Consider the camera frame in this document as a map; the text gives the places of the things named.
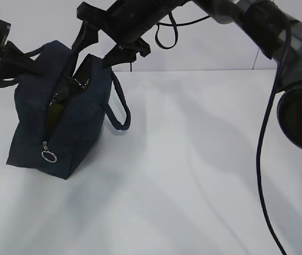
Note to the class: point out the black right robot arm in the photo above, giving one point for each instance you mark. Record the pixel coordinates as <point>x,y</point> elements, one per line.
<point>277,34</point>

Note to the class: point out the green cucumber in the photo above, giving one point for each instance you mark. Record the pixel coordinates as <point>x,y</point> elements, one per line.
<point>55,112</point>

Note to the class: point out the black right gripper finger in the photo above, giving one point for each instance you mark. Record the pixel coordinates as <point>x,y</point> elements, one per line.
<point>87,36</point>
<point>118,55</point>

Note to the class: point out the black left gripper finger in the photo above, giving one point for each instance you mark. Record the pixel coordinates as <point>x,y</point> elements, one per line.
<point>15,62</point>

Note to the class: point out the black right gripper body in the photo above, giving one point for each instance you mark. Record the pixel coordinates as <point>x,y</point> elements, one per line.
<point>123,22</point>

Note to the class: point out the dark navy fabric lunch bag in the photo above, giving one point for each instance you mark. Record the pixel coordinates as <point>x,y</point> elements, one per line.
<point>58,144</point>

